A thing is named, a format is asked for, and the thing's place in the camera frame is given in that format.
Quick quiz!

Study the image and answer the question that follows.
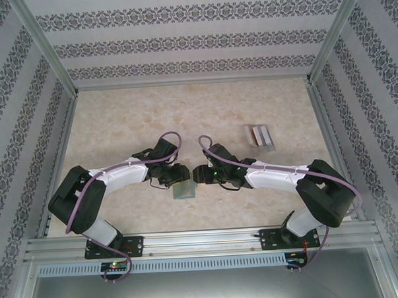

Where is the green leather card holder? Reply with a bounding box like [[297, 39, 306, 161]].
[[171, 178, 199, 201]]

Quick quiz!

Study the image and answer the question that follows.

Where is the white credit card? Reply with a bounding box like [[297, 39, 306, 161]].
[[254, 125, 266, 146], [262, 125, 274, 146]]

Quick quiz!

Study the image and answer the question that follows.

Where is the black mounting plate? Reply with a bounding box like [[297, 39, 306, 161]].
[[258, 225, 321, 252], [83, 235, 146, 260]]

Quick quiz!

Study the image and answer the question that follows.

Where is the small circuit board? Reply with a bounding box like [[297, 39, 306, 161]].
[[100, 261, 129, 273], [285, 251, 309, 265]]

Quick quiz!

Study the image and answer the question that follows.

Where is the grey metal sheet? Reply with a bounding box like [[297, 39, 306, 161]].
[[24, 260, 393, 298]]

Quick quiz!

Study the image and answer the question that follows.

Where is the long aluminium base rail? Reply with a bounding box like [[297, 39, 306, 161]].
[[23, 222, 383, 263]]

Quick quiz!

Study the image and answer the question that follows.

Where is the slotted grey cable duct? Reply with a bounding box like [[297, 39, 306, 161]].
[[36, 253, 288, 278]]

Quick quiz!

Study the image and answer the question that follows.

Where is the purple cable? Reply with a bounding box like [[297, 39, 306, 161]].
[[59, 130, 187, 286], [198, 128, 362, 278]]

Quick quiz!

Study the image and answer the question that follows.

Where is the aluminium side rail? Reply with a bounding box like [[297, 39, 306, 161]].
[[305, 77, 368, 225], [30, 91, 86, 239]]

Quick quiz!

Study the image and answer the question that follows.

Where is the aluminium frame post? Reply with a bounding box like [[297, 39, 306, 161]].
[[9, 0, 80, 98], [302, 0, 372, 84]]

